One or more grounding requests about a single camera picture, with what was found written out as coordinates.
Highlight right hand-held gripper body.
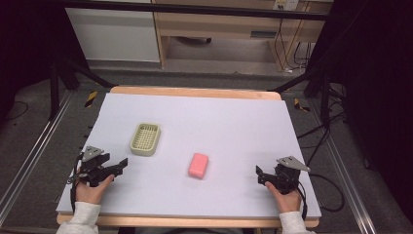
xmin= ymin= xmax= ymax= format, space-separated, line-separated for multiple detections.
xmin=273 ymin=155 xmax=312 ymax=196

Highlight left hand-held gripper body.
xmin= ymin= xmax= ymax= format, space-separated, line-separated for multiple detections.
xmin=76 ymin=145 xmax=112 ymax=188

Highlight pink soap bar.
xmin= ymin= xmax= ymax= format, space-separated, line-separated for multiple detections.
xmin=187 ymin=152 xmax=209 ymax=180

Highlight person's left hand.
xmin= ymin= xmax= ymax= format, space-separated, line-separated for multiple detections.
xmin=74 ymin=174 xmax=116 ymax=206

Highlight person's right hand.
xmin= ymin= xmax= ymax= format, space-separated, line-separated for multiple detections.
xmin=264 ymin=180 xmax=303 ymax=215

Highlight yellow black floor tape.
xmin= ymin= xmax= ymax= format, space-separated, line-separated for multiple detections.
xmin=84 ymin=90 xmax=98 ymax=108
xmin=293 ymin=97 xmax=312 ymax=114

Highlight white foam board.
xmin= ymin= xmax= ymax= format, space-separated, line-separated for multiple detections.
xmin=56 ymin=92 xmax=322 ymax=219

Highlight black metal stand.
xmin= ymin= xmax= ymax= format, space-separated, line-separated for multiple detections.
xmin=48 ymin=55 xmax=115 ymax=122
xmin=267 ymin=67 xmax=333 ymax=129

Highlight wooden table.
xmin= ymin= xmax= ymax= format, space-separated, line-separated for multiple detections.
xmin=56 ymin=85 xmax=320 ymax=229

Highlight dark curtain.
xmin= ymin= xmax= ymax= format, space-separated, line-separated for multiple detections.
xmin=319 ymin=0 xmax=413 ymax=225
xmin=0 ymin=0 xmax=82 ymax=121

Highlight white cabinet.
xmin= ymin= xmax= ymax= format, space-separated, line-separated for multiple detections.
xmin=64 ymin=6 xmax=161 ymax=63

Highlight wooden desk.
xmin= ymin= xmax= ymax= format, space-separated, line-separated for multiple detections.
xmin=151 ymin=0 xmax=333 ymax=71

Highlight white power strip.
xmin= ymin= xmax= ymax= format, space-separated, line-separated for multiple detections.
xmin=272 ymin=0 xmax=300 ymax=12

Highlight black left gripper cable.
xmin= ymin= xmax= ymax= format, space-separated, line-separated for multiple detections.
xmin=67 ymin=153 xmax=84 ymax=213

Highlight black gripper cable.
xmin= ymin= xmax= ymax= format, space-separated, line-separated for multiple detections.
xmin=296 ymin=173 xmax=346 ymax=221
xmin=67 ymin=153 xmax=84 ymax=213

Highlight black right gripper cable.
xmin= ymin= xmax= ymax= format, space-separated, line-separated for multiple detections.
xmin=296 ymin=173 xmax=346 ymax=221

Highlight metal floor rail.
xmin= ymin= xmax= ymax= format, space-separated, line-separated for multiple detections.
xmin=0 ymin=90 xmax=76 ymax=226
xmin=307 ymin=97 xmax=379 ymax=234

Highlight black floor cables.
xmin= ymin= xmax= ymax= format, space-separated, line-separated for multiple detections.
xmin=296 ymin=82 xmax=348 ymax=168

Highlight thin black floor cable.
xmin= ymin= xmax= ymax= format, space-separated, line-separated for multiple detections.
xmin=4 ymin=99 xmax=30 ymax=123

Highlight hanging desk cables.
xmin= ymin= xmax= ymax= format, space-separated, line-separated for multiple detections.
xmin=273 ymin=18 xmax=314 ymax=73

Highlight black horizontal frame bar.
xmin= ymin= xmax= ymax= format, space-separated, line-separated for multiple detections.
xmin=60 ymin=0 xmax=329 ymax=21

